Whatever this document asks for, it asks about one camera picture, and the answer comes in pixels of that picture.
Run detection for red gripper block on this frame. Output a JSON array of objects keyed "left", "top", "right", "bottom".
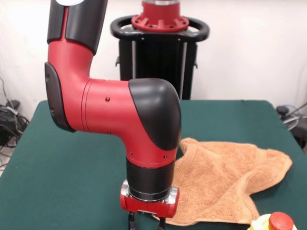
[{"left": 119, "top": 180, "right": 180, "bottom": 230}]

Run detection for tangled black cables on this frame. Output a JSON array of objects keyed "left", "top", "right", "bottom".
[
  {"left": 275, "top": 102, "right": 307, "bottom": 154},
  {"left": 0, "top": 76, "right": 30, "bottom": 168}
]

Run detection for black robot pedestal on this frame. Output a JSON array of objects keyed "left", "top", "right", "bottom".
[{"left": 110, "top": 15, "right": 211, "bottom": 100}]

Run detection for yellow emergency stop button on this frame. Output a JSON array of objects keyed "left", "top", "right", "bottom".
[{"left": 250, "top": 211, "right": 299, "bottom": 230}]

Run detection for tan terry towel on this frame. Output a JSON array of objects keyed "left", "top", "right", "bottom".
[{"left": 153, "top": 137, "right": 293, "bottom": 226}]

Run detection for dark green tablecloth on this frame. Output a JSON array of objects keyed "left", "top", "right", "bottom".
[{"left": 0, "top": 99, "right": 307, "bottom": 230}]

